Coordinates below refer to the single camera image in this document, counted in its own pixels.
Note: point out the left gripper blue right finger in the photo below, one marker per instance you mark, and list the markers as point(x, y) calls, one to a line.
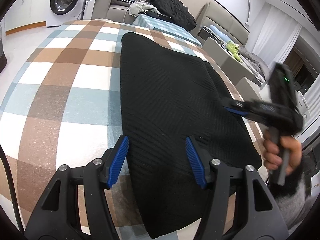
point(199, 160)

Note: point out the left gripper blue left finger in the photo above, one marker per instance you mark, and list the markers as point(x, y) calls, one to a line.
point(113, 159)

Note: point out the black knit sweater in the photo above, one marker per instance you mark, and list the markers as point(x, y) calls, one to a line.
point(167, 96)

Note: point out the grey square cabinet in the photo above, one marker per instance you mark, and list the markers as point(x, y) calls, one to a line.
point(234, 69)

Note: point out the green toy mask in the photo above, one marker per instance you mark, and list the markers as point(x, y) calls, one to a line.
point(233, 48)

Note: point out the white curtain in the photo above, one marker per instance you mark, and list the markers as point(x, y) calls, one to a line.
point(277, 37)

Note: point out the furry grey black sleeve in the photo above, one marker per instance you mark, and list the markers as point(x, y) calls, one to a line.
point(291, 198)

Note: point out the grey bed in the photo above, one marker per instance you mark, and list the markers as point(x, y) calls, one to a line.
point(216, 22)

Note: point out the teal checked tablecloth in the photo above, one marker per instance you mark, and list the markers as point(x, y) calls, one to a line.
point(165, 27)

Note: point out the black quilted jacket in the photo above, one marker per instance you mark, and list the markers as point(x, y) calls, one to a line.
point(176, 11)

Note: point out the grey sofa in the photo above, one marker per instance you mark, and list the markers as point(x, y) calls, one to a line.
point(114, 10)

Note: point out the white washing machine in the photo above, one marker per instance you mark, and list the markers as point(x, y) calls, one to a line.
point(61, 11)

